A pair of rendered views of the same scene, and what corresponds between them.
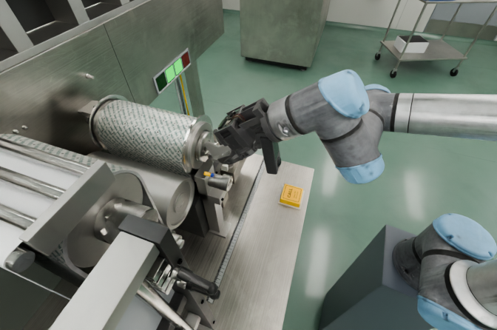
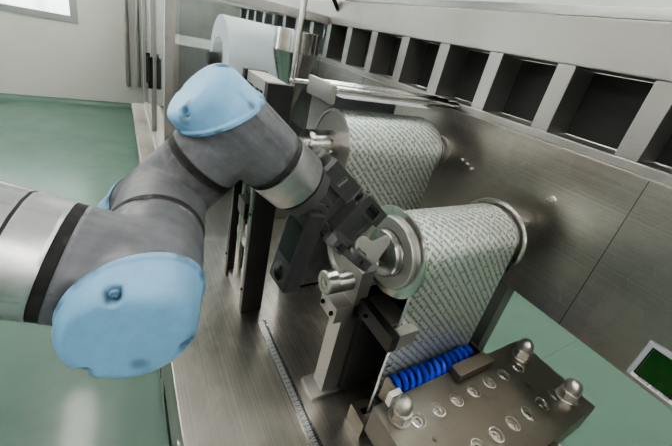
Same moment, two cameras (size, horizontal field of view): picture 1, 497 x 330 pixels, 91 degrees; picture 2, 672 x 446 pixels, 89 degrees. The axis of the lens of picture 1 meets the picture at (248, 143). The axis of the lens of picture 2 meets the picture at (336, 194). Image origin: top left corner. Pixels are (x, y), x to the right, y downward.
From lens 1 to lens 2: 0.70 m
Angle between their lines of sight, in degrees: 95
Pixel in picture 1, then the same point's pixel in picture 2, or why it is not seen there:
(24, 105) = (488, 158)
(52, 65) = (537, 156)
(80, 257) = not seen: hidden behind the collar
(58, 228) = (312, 85)
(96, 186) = (324, 91)
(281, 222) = not seen: outside the picture
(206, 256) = (302, 349)
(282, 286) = (187, 382)
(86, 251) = not seen: hidden behind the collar
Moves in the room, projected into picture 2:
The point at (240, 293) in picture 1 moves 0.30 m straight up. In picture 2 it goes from (235, 344) to (249, 226)
